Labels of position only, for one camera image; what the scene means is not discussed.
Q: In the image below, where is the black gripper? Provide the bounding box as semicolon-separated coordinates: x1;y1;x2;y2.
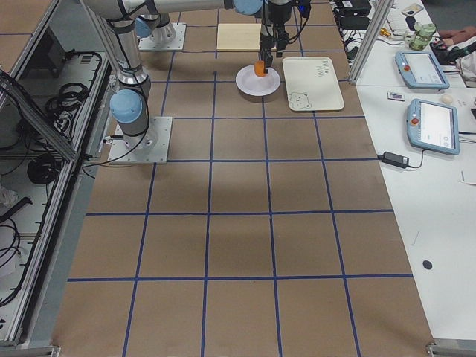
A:
259;0;291;74

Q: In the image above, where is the orange fruit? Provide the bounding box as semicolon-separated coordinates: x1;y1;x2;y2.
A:
254;60;268;77

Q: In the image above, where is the white ridged plate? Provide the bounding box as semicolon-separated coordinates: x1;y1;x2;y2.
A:
235;65;280;97

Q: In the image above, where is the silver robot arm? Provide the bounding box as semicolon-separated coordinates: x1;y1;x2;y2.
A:
84;1;160;149
135;1;298;72

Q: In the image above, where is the cream bear tray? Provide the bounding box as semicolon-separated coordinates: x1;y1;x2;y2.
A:
282;57;344;112

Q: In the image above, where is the bamboo cutting board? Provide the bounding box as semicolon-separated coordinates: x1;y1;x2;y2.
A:
216;23;261;51

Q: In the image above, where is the small card box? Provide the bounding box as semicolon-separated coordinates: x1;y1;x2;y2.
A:
387;91;405;102

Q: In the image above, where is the green glass jar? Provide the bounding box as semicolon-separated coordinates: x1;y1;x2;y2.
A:
408;22;437;51

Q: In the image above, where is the upper blue teach pendant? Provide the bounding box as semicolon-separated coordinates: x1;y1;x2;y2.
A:
394;51;450;90

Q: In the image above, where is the blue teach pendant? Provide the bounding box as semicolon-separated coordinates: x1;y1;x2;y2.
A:
394;51;450;90
406;99;460;155

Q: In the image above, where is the black power adapter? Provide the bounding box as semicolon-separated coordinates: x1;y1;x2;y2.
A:
377;152;409;169

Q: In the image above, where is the lower blue teach pendant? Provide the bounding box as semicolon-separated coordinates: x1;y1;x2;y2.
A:
406;99;460;155

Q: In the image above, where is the aluminium side rack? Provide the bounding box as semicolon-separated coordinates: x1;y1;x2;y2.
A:
1;1;115;356

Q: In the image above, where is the black round cap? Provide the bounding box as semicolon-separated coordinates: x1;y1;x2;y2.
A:
422;260;433;270

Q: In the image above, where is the aluminium frame post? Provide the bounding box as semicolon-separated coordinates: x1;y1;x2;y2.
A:
348;0;394;84

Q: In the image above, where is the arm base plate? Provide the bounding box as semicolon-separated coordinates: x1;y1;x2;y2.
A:
108;116;173;165
138;22;186;52

